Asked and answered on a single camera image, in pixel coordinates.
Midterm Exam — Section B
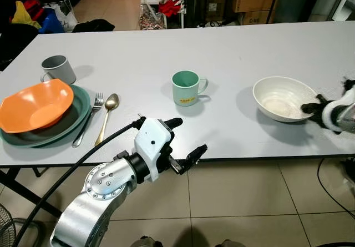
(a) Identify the metal fan grille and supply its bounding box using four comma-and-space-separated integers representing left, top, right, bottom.
0, 203, 17, 247

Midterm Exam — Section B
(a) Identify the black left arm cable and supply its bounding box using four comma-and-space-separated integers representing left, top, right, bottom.
12, 117, 146, 247

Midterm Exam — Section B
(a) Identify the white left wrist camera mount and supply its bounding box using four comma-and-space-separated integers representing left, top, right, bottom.
134, 118, 173, 173

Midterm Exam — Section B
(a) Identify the patterned bag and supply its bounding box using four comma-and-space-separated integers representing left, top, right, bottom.
139, 6, 164, 30

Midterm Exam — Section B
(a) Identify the orange bowl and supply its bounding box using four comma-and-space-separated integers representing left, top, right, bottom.
0, 79, 74, 134

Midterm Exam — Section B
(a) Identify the red bag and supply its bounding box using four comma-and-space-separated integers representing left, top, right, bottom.
23, 0, 45, 14

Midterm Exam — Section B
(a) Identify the white bowl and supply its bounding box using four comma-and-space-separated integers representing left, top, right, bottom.
252, 76, 320, 123

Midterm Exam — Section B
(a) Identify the black bag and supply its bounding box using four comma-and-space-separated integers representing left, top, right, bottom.
72, 18, 115, 33

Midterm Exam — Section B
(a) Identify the white plastic bag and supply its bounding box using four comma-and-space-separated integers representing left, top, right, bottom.
44, 0, 78, 31

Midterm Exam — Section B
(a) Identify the black floor cable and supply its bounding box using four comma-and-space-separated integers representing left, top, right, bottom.
317, 158, 355, 217

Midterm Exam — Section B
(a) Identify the red cloth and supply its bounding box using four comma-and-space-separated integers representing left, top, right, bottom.
158, 0, 184, 17

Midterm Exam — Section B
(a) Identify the black table leg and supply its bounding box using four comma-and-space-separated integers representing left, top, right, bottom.
0, 167, 62, 217

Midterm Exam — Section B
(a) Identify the dark green plate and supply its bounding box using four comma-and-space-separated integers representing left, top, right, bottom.
0, 84, 92, 148

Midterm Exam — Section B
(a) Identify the grey mug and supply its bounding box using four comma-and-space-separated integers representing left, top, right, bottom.
40, 55, 77, 85

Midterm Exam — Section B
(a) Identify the green mug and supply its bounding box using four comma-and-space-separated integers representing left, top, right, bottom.
171, 70, 209, 107

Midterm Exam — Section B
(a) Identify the white rack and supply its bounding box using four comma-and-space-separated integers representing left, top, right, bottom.
139, 0, 186, 30

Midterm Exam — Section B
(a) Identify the black shelf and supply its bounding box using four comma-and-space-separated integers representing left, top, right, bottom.
186, 0, 333, 28

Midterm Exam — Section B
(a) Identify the gold spoon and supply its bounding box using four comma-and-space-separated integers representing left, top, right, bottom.
94, 93, 120, 147

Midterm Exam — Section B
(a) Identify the blue bag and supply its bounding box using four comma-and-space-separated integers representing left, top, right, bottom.
38, 8, 64, 34

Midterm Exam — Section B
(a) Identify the small cardboard box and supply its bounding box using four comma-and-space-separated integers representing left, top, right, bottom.
241, 11, 275, 26

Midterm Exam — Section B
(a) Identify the dark cardboard box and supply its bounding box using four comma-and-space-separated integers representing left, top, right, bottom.
202, 0, 228, 20

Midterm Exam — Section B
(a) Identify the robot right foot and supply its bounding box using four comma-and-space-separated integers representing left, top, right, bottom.
214, 239, 245, 247

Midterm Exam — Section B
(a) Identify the silver fork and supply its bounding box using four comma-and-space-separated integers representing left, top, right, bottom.
72, 93, 104, 148

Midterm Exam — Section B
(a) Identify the yellow bag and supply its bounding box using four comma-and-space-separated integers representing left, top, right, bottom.
11, 1, 42, 28

